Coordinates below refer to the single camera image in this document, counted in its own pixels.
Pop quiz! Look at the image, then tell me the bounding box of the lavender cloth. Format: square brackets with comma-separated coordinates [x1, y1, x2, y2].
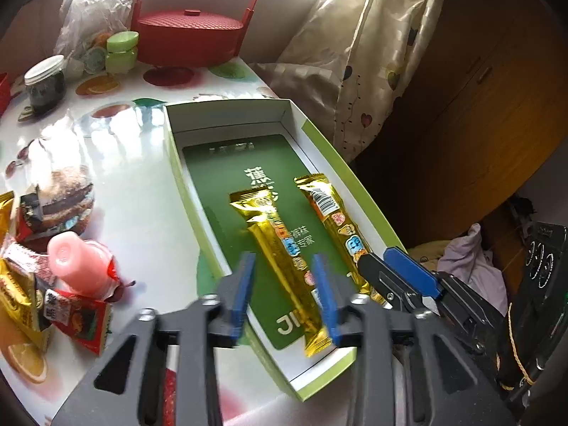
[437, 223, 509, 316]

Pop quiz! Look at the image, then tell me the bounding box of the brown wooden cabinet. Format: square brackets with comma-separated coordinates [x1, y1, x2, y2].
[355, 0, 568, 249]

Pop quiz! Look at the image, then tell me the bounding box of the red oval bowl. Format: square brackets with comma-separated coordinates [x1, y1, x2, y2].
[0, 73, 12, 116]

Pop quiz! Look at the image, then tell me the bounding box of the gold snack stick packet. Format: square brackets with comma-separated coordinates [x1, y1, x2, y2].
[293, 174, 387, 305]
[228, 189, 333, 358]

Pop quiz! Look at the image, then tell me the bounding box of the red white patterned snack packet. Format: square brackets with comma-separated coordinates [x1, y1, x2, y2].
[2, 244, 56, 287]

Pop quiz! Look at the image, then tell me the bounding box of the red lidded basket with handle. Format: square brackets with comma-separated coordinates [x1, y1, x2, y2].
[130, 0, 271, 66]

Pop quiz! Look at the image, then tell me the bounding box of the red and black snack packet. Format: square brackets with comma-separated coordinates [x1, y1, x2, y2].
[15, 186, 45, 242]
[44, 288, 114, 356]

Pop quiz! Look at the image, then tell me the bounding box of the yellow snack packet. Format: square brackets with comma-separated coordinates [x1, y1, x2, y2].
[0, 191, 14, 249]
[0, 260, 51, 349]

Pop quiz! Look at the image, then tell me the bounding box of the pink jelly cup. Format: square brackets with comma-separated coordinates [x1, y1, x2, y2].
[47, 231, 120, 296]

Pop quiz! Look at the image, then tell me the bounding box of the green glass jar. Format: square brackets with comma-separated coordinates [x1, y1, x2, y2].
[105, 31, 140, 75]

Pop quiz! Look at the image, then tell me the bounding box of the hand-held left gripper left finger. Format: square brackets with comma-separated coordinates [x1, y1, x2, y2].
[51, 252, 257, 426]

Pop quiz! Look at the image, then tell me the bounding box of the small round jelly cup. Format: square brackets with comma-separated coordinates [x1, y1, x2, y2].
[84, 47, 107, 74]

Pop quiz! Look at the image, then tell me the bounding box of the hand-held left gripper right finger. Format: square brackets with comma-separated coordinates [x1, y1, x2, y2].
[311, 253, 518, 426]

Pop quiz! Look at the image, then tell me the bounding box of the pale yellow cloth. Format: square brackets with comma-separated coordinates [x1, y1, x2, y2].
[408, 240, 449, 271]

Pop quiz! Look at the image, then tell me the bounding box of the clear plastic bag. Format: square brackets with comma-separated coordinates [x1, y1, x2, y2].
[55, 0, 134, 60]

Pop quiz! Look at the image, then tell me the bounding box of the green and white cardboard box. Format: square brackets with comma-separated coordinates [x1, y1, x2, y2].
[162, 98, 406, 402]

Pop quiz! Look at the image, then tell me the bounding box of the clear jar with dark contents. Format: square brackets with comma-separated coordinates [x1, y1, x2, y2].
[24, 54, 67, 118]

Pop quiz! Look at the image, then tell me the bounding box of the beige printed curtain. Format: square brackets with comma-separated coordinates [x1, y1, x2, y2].
[248, 0, 462, 165]

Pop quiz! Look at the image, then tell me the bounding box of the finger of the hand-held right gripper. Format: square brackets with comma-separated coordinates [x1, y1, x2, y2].
[382, 247, 507, 353]
[357, 253, 440, 318]

